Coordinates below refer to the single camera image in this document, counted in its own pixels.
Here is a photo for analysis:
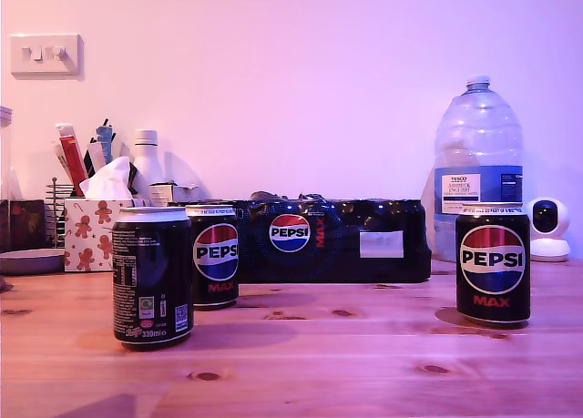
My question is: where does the black Pepsi Max can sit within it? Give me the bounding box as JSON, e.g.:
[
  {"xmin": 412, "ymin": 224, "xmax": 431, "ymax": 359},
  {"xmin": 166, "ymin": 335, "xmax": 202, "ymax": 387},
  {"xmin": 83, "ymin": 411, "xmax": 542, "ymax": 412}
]
[
  {"xmin": 111, "ymin": 206, "xmax": 195, "ymax": 352},
  {"xmin": 185, "ymin": 202, "xmax": 241, "ymax": 311},
  {"xmin": 455, "ymin": 202, "xmax": 533, "ymax": 331}
]

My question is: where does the black Pepsi Max multipack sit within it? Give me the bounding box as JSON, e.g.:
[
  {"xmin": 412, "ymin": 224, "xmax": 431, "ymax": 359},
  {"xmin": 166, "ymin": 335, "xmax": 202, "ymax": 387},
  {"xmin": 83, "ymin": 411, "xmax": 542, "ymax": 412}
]
[{"xmin": 168, "ymin": 190, "xmax": 433, "ymax": 285}]

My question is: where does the small white cardboard box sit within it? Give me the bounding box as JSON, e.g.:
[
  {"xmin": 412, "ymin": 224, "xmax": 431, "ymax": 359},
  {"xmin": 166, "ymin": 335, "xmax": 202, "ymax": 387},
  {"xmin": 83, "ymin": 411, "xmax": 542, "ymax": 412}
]
[{"xmin": 148, "ymin": 180, "xmax": 199, "ymax": 209}]

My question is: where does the white insulated bottle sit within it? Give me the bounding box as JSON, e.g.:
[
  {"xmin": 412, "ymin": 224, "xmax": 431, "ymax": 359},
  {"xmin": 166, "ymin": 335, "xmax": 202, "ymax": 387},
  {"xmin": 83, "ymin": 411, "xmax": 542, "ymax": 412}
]
[{"xmin": 131, "ymin": 128, "xmax": 166, "ymax": 200}]

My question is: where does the white tissue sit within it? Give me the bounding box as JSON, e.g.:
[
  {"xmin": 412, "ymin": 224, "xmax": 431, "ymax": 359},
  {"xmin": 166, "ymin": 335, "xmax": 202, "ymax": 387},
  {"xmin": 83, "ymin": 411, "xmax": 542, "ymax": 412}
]
[{"xmin": 79, "ymin": 156, "xmax": 137, "ymax": 200}]

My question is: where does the large clear water bottle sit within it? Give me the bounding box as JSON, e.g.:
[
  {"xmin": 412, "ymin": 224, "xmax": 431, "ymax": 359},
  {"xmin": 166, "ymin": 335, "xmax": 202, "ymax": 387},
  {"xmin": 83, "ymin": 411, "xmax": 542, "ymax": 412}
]
[{"xmin": 432, "ymin": 74, "xmax": 525, "ymax": 263}]

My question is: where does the gingerbread print tissue box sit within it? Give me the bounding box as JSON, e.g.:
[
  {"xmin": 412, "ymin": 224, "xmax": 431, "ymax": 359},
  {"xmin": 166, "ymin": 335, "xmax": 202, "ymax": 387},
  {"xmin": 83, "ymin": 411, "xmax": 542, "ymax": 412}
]
[{"xmin": 63, "ymin": 197, "xmax": 138, "ymax": 273}]

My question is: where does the cream tube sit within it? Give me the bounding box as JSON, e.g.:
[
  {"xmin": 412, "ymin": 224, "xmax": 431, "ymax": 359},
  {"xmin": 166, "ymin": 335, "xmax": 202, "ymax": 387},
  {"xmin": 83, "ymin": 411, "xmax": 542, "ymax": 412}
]
[{"xmin": 50, "ymin": 139, "xmax": 74, "ymax": 185}]

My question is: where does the dark red patterned box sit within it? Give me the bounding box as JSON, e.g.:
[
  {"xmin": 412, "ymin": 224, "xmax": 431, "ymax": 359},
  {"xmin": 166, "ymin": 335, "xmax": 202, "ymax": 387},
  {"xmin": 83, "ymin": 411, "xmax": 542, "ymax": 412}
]
[{"xmin": 8, "ymin": 199, "xmax": 46, "ymax": 251}]

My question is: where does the grey plate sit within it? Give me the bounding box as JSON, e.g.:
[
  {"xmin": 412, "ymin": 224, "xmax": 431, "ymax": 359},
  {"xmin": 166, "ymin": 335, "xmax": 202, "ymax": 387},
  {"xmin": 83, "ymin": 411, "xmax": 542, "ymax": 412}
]
[{"xmin": 0, "ymin": 248, "xmax": 66, "ymax": 276}]

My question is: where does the metal wire basket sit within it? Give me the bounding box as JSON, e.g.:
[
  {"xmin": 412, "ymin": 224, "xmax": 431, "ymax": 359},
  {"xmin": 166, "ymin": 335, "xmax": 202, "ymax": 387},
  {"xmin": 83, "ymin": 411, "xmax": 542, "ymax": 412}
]
[{"xmin": 44, "ymin": 177, "xmax": 87, "ymax": 249}]

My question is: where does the small white round camera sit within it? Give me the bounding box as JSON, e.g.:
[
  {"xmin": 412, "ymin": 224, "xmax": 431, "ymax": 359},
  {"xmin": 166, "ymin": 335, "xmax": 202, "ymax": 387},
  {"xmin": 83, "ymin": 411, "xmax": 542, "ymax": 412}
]
[{"xmin": 526, "ymin": 197, "xmax": 572, "ymax": 263}]

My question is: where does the white light switch plate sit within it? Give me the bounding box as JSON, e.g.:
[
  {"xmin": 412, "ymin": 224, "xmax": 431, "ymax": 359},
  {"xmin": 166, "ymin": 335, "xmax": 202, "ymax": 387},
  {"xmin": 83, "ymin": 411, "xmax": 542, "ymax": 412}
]
[{"xmin": 10, "ymin": 34, "xmax": 85, "ymax": 80}]

